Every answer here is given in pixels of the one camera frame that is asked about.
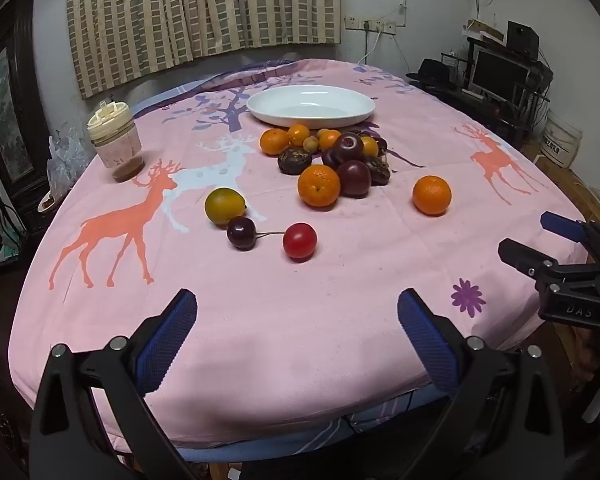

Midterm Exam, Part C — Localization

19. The striped beige curtain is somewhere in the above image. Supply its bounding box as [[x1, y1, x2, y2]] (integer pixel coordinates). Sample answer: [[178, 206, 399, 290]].
[[66, 0, 342, 100]]

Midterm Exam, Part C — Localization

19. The white plastic bucket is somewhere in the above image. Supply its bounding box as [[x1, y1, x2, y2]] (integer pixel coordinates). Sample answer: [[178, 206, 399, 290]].
[[540, 110, 584, 169]]

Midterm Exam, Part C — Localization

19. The black hat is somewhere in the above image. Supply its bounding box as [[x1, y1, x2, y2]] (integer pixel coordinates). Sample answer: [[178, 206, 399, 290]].
[[406, 58, 454, 86]]

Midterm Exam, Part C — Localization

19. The person's right hand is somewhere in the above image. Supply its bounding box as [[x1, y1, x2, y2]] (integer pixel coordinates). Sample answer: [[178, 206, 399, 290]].
[[572, 327, 600, 387]]

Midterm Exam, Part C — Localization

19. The black speaker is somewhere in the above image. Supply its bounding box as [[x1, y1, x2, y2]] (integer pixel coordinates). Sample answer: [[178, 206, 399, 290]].
[[506, 21, 540, 59]]

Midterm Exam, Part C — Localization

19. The green-yellow mandarin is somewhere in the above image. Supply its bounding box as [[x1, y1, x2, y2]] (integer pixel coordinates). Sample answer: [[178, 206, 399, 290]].
[[204, 187, 247, 225]]

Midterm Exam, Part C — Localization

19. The white oval plate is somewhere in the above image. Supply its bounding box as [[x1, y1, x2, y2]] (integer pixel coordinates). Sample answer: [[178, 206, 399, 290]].
[[246, 85, 376, 129]]

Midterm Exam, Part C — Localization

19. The cardboard box on shelf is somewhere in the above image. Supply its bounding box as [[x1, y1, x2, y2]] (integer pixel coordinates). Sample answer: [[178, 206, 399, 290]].
[[462, 19, 506, 44]]

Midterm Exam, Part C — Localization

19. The clear plastic bag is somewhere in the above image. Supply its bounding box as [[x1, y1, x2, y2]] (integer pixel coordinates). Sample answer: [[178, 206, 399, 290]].
[[46, 122, 89, 202]]

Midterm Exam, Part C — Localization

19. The pink deer print tablecloth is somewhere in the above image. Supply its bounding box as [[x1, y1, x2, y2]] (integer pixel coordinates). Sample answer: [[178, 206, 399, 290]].
[[7, 58, 588, 453]]

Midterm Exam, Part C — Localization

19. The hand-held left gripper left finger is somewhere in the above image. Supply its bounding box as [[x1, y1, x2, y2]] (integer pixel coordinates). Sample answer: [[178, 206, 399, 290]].
[[29, 288, 201, 480]]

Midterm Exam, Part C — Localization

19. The red cherry tomato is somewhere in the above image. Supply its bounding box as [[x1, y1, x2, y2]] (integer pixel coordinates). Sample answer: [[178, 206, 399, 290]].
[[282, 223, 318, 261]]

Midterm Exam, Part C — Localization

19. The dark purple plum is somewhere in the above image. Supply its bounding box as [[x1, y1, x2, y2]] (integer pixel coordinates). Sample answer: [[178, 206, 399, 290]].
[[337, 160, 372, 199], [333, 132, 365, 164]]

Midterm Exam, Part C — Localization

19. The computer monitor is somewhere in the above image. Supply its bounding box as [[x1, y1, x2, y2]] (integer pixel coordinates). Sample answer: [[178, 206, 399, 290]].
[[467, 45, 532, 104]]

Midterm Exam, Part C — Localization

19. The white power cable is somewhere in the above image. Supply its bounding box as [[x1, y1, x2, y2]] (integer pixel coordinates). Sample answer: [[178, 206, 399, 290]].
[[357, 30, 382, 67]]

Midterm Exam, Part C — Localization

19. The dark framed picture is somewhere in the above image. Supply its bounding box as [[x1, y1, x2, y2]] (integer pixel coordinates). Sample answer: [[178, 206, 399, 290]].
[[0, 0, 51, 196]]

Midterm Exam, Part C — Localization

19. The black metal rack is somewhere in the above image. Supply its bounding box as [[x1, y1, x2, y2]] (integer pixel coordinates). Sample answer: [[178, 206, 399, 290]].
[[447, 50, 554, 147]]

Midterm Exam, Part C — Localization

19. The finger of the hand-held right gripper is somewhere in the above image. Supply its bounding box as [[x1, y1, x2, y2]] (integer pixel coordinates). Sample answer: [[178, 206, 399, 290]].
[[540, 211, 588, 244], [497, 238, 557, 277]]

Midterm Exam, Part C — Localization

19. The lidded jar with brown powder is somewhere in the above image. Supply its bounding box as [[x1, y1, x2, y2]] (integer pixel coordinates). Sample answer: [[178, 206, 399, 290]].
[[87, 101, 144, 183]]

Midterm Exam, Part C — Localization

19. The large orange mandarin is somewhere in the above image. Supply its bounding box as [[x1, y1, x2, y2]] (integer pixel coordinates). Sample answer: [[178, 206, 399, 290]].
[[412, 175, 453, 217], [298, 164, 341, 209]]

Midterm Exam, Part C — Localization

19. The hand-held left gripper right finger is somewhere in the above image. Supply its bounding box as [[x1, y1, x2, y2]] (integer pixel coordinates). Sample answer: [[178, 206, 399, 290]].
[[397, 287, 566, 480]]

